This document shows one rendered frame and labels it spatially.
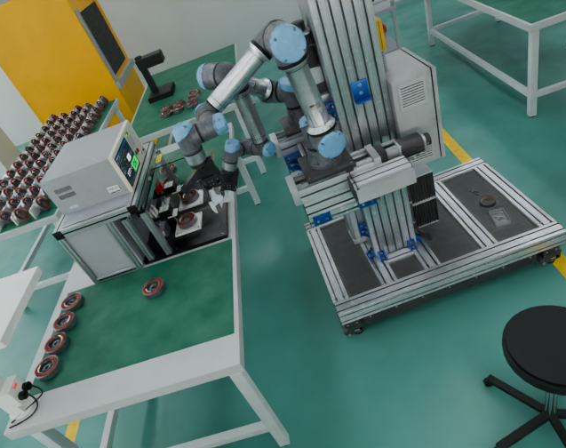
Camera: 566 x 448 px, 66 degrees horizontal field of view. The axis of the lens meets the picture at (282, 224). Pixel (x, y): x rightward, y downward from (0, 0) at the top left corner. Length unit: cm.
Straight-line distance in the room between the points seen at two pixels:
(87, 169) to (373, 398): 177
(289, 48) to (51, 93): 487
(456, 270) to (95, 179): 188
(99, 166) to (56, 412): 107
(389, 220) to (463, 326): 67
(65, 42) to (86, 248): 384
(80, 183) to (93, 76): 371
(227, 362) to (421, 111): 138
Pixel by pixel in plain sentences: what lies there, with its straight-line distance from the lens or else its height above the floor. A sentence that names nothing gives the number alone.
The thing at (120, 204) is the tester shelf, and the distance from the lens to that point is 225.
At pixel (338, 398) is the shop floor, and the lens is 240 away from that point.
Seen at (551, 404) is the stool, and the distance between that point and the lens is 215.
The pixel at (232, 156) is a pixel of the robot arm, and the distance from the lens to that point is 221.
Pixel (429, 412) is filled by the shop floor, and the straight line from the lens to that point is 230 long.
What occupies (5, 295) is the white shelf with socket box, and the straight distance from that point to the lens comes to 196.
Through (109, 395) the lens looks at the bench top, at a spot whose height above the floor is 75.
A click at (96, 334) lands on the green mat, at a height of 75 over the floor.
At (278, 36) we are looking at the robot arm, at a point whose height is 166.
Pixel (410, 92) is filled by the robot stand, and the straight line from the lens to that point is 210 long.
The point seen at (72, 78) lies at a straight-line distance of 604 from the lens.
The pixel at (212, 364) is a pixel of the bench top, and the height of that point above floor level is 75.
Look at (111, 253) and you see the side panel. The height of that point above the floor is 89.
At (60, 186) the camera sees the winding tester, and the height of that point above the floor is 127.
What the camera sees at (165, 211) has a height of 92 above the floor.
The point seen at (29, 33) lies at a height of 161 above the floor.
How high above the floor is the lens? 205
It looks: 36 degrees down
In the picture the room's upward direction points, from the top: 23 degrees counter-clockwise
